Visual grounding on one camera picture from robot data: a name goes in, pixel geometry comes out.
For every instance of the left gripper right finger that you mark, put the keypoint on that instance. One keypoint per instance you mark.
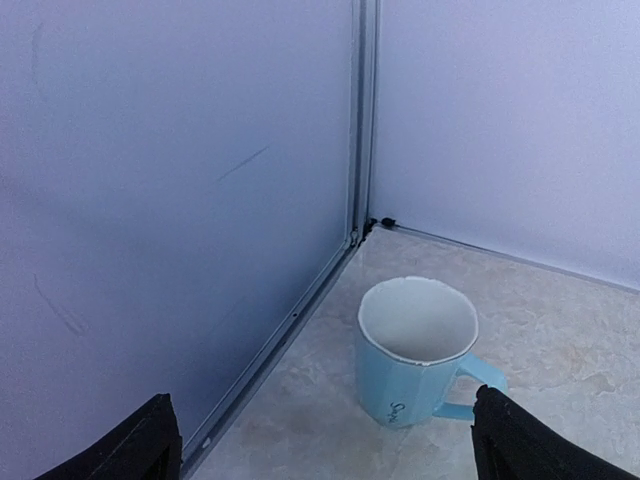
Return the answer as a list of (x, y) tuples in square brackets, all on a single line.
[(510, 443)]

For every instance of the light blue mug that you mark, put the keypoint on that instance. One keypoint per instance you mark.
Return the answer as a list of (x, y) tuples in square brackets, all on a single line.
[(414, 339)]

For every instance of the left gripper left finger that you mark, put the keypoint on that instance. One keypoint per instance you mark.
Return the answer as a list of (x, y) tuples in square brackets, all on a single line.
[(146, 445)]

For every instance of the left frame post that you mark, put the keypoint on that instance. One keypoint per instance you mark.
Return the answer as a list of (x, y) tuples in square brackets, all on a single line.
[(364, 56)]

